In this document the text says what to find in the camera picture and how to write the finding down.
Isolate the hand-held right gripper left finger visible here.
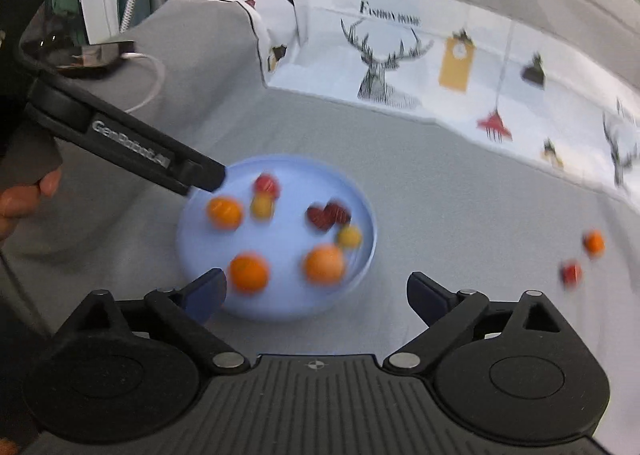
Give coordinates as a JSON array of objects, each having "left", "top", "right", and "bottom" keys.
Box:
[{"left": 79, "top": 268, "right": 251, "bottom": 377}]

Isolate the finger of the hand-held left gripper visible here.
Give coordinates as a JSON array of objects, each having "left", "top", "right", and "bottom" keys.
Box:
[{"left": 165, "top": 150, "right": 227, "bottom": 196}]

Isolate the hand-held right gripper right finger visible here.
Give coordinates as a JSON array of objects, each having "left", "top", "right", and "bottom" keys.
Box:
[{"left": 382, "top": 271, "right": 567, "bottom": 377}]

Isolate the small orange tangerine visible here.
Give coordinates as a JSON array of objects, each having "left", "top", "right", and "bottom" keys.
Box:
[
  {"left": 228, "top": 252, "right": 271, "bottom": 295},
  {"left": 582, "top": 230, "right": 606, "bottom": 257},
  {"left": 206, "top": 197, "right": 245, "bottom": 230}
]

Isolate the red cherry tomato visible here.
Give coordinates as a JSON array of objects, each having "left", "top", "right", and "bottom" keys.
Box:
[
  {"left": 560, "top": 260, "right": 583, "bottom": 288},
  {"left": 254, "top": 173, "right": 281, "bottom": 197}
]

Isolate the blue plate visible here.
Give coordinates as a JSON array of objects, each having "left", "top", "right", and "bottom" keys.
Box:
[{"left": 176, "top": 154, "right": 378, "bottom": 322}]

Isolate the large orange tangerine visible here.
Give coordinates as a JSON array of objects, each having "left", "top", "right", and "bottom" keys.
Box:
[{"left": 303, "top": 244, "right": 347, "bottom": 285}]

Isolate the dark red date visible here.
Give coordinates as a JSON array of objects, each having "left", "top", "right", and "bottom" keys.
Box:
[
  {"left": 306, "top": 205, "right": 335, "bottom": 234},
  {"left": 327, "top": 202, "right": 352, "bottom": 226}
]

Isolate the person's left hand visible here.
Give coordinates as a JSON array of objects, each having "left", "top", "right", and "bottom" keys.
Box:
[{"left": 0, "top": 168, "right": 64, "bottom": 237}]

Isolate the grey bed sheet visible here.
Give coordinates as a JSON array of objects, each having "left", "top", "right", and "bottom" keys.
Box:
[{"left": 0, "top": 0, "right": 640, "bottom": 366}]

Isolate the white panel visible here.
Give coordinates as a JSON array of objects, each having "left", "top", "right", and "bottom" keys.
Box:
[{"left": 75, "top": 0, "right": 126, "bottom": 46}]

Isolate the deer print duvet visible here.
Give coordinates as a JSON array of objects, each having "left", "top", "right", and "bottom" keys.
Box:
[{"left": 175, "top": 0, "right": 640, "bottom": 216}]

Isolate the white charging cable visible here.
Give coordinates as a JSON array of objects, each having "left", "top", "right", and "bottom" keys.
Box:
[{"left": 120, "top": 52, "right": 167, "bottom": 115}]

